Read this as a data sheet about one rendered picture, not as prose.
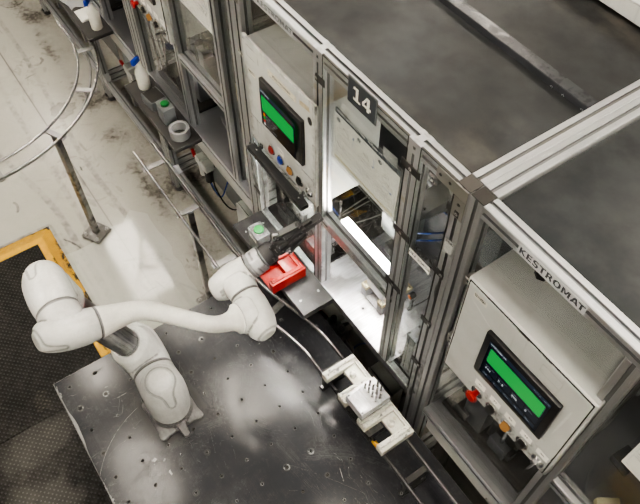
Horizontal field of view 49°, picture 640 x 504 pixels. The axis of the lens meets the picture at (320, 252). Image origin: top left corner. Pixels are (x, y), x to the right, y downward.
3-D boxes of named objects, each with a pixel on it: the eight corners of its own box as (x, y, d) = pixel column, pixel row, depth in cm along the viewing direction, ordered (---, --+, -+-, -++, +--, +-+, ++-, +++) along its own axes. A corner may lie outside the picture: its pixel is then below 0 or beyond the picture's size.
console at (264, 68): (246, 138, 260) (233, 35, 223) (310, 108, 270) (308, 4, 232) (309, 211, 240) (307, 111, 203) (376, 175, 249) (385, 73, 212)
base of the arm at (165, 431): (167, 451, 262) (164, 445, 257) (140, 405, 272) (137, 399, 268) (210, 424, 268) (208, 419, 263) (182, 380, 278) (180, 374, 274)
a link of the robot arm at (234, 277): (248, 258, 241) (266, 288, 236) (212, 283, 243) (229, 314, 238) (235, 250, 231) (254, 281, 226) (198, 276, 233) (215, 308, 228)
